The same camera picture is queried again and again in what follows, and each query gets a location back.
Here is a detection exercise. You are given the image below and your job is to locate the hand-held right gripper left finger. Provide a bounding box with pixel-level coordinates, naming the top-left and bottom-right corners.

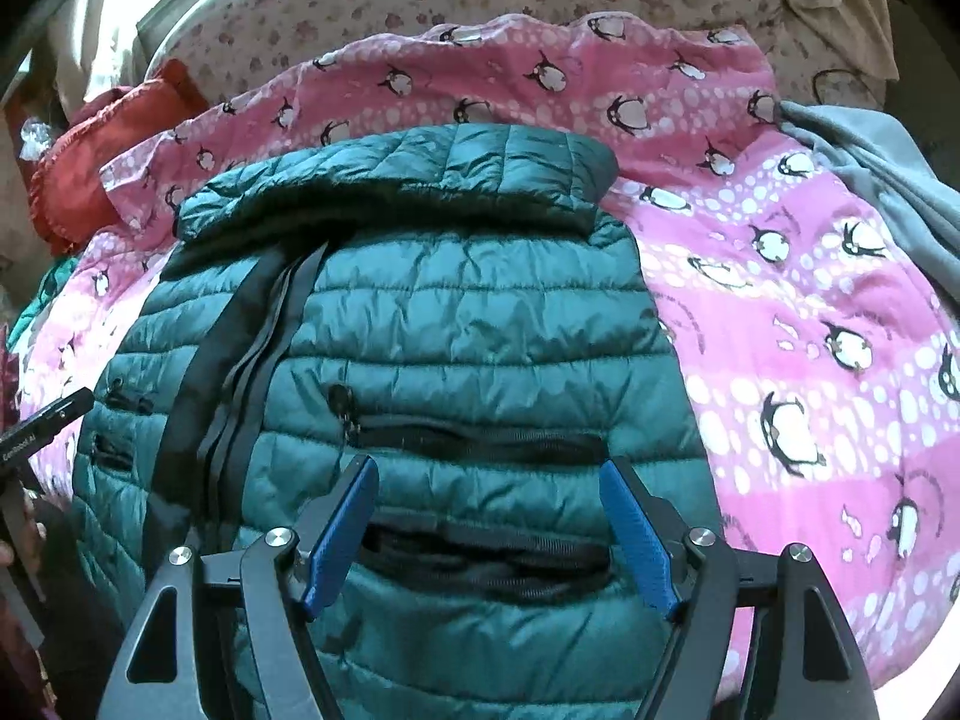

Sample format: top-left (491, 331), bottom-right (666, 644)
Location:
top-left (97, 454), bottom-right (380, 720)

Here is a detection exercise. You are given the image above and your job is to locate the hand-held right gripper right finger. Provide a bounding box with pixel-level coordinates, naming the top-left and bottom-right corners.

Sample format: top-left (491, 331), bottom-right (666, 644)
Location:
top-left (598, 457), bottom-right (880, 720)

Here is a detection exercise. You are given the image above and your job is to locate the green puffer jacket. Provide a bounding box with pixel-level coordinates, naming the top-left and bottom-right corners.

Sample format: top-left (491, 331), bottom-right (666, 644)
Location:
top-left (71, 122), bottom-right (728, 720)

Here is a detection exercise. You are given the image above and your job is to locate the green cloth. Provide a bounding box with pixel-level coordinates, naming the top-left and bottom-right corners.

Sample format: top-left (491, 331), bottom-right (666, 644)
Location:
top-left (7, 255), bottom-right (83, 350)

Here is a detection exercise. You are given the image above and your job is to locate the pink penguin print blanket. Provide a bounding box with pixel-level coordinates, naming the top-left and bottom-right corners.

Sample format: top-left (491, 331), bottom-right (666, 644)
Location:
top-left (15, 11), bottom-right (960, 691)

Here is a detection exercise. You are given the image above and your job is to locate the red cushion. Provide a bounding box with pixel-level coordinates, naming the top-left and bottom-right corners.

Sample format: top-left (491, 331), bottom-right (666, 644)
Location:
top-left (28, 58), bottom-right (211, 256)

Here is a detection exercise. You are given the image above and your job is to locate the grey cloth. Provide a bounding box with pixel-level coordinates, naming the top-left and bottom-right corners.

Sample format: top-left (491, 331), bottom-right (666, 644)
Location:
top-left (776, 99), bottom-right (960, 282)

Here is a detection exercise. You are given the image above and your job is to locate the cream cloth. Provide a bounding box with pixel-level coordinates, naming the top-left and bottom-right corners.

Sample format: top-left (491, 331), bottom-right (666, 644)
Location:
top-left (750, 0), bottom-right (901, 83)

